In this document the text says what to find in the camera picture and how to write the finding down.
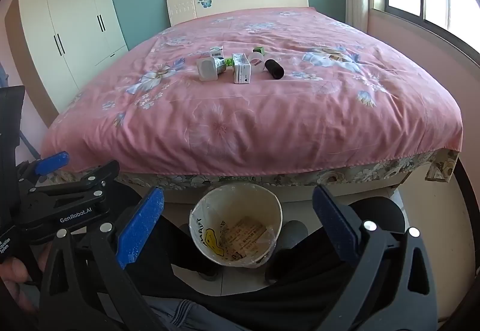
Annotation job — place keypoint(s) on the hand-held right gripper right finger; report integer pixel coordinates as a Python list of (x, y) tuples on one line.
[(333, 226)]

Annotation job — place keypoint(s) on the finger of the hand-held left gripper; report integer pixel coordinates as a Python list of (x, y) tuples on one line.
[(52, 162), (101, 173)]

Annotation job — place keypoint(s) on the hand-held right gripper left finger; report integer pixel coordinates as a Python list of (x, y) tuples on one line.
[(140, 226)]

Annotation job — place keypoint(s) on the white paper bin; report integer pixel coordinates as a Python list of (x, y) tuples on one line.
[(210, 218)]

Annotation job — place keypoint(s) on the white square jar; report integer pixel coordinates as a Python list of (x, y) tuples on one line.
[(207, 70)]

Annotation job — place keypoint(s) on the black cylinder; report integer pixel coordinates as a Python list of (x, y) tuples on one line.
[(274, 69)]

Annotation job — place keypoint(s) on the white and green carton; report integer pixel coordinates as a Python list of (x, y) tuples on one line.
[(241, 72)]

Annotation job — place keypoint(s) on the clear plastic cup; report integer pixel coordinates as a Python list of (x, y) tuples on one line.
[(260, 68)]

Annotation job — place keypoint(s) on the person's left hand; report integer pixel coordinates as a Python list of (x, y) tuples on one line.
[(13, 274)]

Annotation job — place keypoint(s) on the grey slipper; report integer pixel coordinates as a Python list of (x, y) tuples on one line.
[(294, 233)]

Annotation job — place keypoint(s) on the floral bed skirt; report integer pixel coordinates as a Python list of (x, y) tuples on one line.
[(337, 173)]

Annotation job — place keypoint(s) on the printed paper wrapper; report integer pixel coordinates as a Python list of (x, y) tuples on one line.
[(245, 237)]

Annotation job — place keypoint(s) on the pink floral blanket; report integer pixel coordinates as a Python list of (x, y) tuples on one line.
[(262, 120)]

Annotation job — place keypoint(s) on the white wardrobe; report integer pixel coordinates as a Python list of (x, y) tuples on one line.
[(71, 27)]

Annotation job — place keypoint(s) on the green toy brick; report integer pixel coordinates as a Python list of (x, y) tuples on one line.
[(226, 64)]

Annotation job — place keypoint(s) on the small white box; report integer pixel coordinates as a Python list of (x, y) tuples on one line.
[(216, 52)]

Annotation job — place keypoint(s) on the green wooden block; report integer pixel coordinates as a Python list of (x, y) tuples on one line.
[(259, 51)]

